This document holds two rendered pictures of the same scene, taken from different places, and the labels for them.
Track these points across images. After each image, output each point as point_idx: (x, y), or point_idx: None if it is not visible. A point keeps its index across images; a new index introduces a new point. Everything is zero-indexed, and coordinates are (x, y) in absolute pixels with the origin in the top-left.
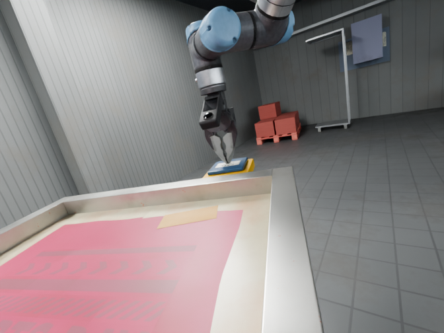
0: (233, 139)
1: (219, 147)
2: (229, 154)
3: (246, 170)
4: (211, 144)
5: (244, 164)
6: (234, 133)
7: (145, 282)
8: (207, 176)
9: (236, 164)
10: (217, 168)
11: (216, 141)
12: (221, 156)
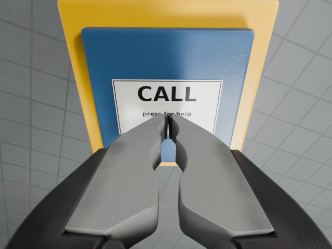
0: (80, 180)
1: (193, 152)
2: (145, 123)
3: (72, 26)
4: (249, 175)
5: (90, 81)
6: (45, 219)
7: None
8: (251, 27)
9: (126, 90)
10: (211, 75)
11: (213, 188)
12: (188, 121)
